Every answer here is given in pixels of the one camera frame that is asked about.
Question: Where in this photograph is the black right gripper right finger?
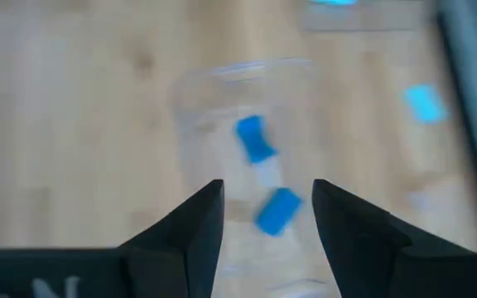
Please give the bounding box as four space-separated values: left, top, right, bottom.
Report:
311 178 477 298

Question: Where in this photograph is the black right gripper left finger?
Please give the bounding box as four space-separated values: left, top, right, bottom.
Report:
118 178 225 298

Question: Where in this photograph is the blue block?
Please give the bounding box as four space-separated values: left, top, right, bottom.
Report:
233 114 280 166
253 186 305 238

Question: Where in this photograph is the teal block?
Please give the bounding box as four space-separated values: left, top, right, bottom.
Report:
402 84 450 126
311 0 359 7

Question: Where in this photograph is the clear plastic bin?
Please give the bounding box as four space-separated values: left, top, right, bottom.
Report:
167 57 343 298
300 0 431 33

